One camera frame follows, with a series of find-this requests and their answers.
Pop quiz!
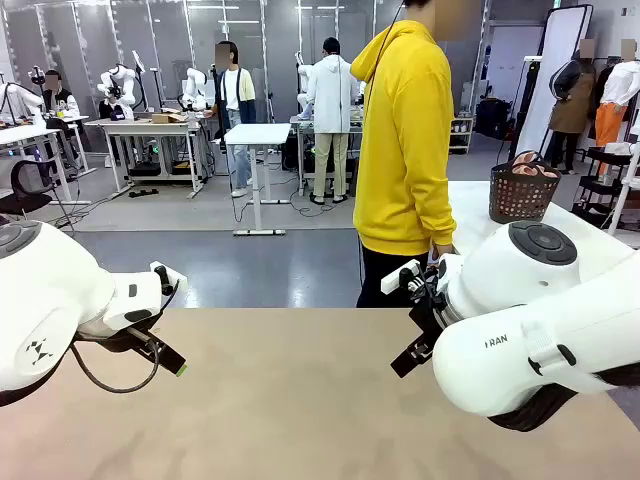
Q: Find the long white desk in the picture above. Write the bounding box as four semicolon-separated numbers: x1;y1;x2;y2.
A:
0;114;92;207

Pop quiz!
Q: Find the white shoe shelf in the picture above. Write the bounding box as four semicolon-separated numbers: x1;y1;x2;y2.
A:
448;114;475;156

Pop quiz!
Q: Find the black light stand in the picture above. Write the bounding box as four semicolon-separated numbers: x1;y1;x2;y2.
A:
131;49;152;113

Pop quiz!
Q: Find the small white standing desk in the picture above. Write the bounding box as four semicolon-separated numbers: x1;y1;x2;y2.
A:
223;122;293;238

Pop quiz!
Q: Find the seated person in dark clothes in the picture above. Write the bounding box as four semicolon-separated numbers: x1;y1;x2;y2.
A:
97;85;136;122

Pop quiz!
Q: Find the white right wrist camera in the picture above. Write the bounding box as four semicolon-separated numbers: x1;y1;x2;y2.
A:
380;259;427;302

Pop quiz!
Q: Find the tall white reflector panel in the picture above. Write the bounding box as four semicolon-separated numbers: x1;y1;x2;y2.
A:
508;3;595;162

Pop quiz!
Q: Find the person in yellow hoodie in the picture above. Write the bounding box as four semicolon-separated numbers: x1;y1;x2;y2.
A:
349;0;484;309

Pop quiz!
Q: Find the person in brown coat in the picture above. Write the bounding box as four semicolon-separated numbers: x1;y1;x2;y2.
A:
546;38;599;176

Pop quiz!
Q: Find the dark plastic laundry basket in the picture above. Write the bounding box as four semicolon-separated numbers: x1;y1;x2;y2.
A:
489;149;563;225

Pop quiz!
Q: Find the right forearm in yellow sleeve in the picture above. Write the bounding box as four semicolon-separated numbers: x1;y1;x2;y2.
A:
427;164;458;249

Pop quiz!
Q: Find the grey desk with equipment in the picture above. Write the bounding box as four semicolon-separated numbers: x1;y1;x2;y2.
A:
288;114;365;197

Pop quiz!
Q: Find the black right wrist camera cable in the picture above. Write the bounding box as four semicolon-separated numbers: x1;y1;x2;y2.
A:
420;263;447;307

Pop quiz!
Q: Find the black suitcase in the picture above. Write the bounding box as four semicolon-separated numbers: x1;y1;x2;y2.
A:
473;96;515;142

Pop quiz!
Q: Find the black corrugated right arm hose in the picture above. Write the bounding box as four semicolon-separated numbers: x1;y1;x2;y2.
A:
487;363;640;434

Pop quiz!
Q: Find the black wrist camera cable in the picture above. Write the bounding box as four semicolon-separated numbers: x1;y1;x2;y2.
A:
420;263;447;307
69;341;162;395

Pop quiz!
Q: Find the black left wrist camera cable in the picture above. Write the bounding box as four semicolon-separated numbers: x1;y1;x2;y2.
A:
69;341;162;395

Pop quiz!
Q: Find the white desk with cardboard box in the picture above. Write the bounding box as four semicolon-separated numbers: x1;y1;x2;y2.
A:
83;116;207;200

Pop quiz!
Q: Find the black rolling cart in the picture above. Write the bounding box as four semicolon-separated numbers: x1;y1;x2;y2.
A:
571;144;640;232

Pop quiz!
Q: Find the white side table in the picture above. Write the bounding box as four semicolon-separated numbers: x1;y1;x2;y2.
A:
446;179;639;269

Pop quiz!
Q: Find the seated person in varsity jacket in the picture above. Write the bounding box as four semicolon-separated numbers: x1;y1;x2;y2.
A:
39;69;82;121

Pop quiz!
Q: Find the person in cream navy cardigan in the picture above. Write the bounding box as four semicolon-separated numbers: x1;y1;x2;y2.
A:
213;40;258;199

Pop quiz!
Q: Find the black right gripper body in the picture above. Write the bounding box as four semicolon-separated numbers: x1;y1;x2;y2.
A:
405;292;450;359

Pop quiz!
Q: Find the black office chair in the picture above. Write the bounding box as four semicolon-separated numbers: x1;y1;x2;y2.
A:
0;159;76;236

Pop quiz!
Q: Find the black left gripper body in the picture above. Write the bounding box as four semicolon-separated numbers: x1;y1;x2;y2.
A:
74;323;167;356

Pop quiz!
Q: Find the white metal rack frame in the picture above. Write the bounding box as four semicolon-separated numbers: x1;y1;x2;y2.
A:
606;143;640;237

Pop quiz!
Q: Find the mannequin with orange trousers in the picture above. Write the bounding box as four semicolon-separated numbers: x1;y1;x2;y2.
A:
593;38;640;176

